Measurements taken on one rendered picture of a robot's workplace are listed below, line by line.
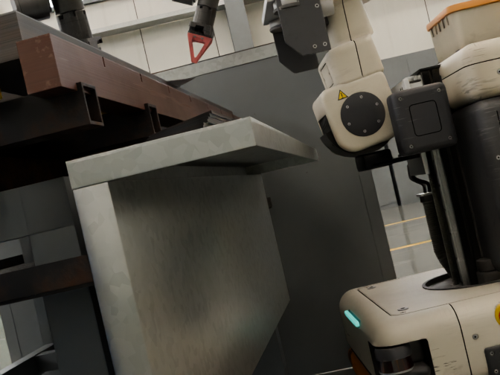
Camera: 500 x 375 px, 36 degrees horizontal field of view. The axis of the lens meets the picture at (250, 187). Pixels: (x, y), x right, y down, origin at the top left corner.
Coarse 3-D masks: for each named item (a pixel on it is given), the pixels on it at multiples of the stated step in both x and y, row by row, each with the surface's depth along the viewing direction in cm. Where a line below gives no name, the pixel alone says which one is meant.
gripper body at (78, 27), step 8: (56, 16) 146; (64, 16) 144; (80, 16) 145; (64, 24) 145; (72, 24) 144; (80, 24) 145; (88, 24) 147; (64, 32) 145; (72, 32) 145; (80, 32) 145; (88, 32) 146; (80, 40) 143; (88, 40) 143; (96, 40) 150
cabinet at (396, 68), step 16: (432, 48) 1031; (384, 64) 1029; (400, 64) 1029; (416, 64) 1029; (432, 64) 1030; (400, 80) 1029; (400, 176) 1027; (416, 176) 1027; (400, 192) 1027; (416, 192) 1027
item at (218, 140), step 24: (240, 120) 78; (144, 144) 80; (168, 144) 79; (192, 144) 79; (216, 144) 79; (240, 144) 78; (264, 144) 86; (288, 144) 118; (72, 168) 81; (96, 168) 81; (120, 168) 80; (144, 168) 80; (168, 168) 124; (192, 168) 142; (216, 168) 166; (240, 168) 201; (264, 168) 209
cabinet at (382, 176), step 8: (376, 168) 1027; (384, 168) 1027; (376, 176) 1027; (384, 176) 1027; (376, 184) 1026; (384, 184) 1027; (392, 184) 1027; (376, 192) 1026; (384, 192) 1026; (392, 192) 1027; (384, 200) 1026; (392, 200) 1027; (384, 208) 1027
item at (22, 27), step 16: (0, 16) 89; (16, 16) 89; (0, 32) 89; (16, 32) 89; (32, 32) 92; (48, 32) 98; (0, 48) 89; (16, 48) 89; (96, 48) 116; (0, 64) 90; (16, 64) 91; (128, 64) 132; (0, 80) 98; (16, 80) 100; (160, 80) 154; (16, 96) 113; (192, 96) 183
